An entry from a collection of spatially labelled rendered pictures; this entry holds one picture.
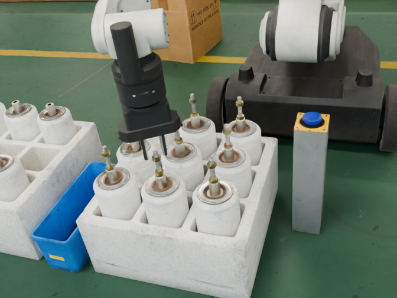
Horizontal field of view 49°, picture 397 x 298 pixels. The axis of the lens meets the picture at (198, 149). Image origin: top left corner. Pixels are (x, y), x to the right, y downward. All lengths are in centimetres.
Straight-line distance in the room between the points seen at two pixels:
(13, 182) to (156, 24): 60
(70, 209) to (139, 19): 66
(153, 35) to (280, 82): 74
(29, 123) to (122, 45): 71
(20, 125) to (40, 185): 25
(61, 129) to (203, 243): 58
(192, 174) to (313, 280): 37
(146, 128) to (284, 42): 47
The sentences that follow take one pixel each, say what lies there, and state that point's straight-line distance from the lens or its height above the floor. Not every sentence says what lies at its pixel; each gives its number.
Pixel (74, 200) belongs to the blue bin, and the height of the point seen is 8.
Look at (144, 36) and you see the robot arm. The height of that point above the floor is 60.
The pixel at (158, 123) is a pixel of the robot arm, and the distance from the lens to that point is 82.
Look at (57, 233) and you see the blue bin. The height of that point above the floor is 5.
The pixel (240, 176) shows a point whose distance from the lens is 97.
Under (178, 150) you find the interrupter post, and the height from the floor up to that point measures 27.
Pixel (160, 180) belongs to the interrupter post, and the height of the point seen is 27.
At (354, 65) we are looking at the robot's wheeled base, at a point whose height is 17.
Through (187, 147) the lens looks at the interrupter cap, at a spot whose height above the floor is 25.
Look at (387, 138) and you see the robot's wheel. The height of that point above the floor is 9.
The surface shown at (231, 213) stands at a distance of 89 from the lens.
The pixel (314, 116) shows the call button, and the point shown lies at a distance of 97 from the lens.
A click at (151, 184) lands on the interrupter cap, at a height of 25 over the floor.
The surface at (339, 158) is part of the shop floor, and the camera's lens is 140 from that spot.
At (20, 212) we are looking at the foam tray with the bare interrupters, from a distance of 114.
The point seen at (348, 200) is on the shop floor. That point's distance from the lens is 126.
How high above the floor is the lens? 85
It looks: 36 degrees down
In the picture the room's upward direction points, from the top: 8 degrees counter-clockwise
